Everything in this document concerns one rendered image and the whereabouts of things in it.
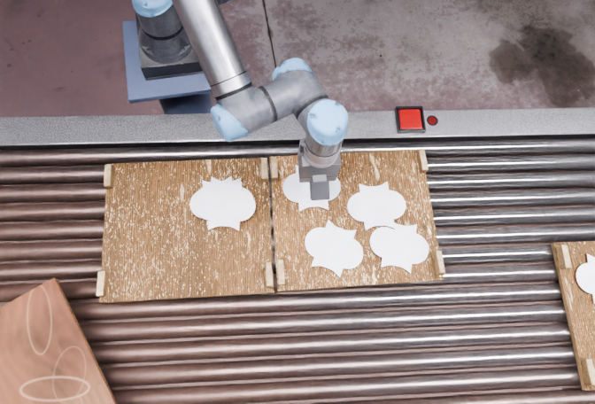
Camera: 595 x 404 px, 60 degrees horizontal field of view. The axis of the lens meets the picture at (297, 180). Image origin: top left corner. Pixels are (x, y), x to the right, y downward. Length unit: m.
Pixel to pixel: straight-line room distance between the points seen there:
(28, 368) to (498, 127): 1.29
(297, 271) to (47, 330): 0.56
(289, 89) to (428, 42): 1.85
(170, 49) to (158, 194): 0.40
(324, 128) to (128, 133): 0.66
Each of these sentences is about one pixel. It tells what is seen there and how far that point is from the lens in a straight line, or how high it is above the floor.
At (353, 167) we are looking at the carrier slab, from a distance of 1.35.
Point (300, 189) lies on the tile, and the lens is 1.31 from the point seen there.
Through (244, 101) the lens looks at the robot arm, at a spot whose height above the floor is 1.33.
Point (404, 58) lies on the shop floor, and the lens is 2.70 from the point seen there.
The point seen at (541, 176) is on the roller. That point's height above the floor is 0.92.
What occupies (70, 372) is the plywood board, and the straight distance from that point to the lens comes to 1.21.
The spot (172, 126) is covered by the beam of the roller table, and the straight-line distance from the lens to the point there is 1.43.
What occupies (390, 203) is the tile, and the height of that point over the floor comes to 0.95.
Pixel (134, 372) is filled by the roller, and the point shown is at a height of 0.92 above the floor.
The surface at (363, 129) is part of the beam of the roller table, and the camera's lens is 1.43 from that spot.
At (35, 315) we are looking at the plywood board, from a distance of 1.24.
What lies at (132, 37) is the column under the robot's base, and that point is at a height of 0.87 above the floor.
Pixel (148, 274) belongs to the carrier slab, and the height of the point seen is 0.94.
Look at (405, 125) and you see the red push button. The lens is 1.44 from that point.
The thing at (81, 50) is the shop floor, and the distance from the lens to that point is 2.77.
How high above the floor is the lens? 2.18
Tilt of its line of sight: 70 degrees down
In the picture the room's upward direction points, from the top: 9 degrees clockwise
